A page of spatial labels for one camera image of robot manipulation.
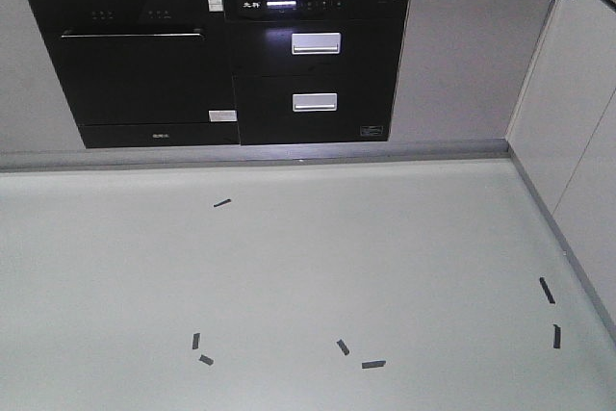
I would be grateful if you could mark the silver drawer handle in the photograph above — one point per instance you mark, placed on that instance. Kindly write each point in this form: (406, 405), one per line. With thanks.
(314, 102)
(316, 43)

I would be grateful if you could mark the upper silver drawer handle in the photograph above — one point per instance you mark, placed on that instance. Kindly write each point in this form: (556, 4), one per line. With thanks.
(316, 43)

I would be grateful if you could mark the black two-drawer disinfection cabinet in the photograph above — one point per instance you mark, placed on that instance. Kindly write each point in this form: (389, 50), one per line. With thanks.
(266, 74)

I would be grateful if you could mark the black floor tape strip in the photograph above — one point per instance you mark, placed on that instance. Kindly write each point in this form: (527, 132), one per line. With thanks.
(556, 341)
(547, 291)

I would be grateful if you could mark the lower silver drawer handle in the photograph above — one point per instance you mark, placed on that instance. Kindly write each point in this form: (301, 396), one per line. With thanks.
(314, 102)

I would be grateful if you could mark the grey side cabinet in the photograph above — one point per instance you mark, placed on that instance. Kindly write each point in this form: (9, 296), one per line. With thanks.
(562, 139)

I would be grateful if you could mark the grey cabinet door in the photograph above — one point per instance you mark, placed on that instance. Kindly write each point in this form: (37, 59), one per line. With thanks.
(462, 67)

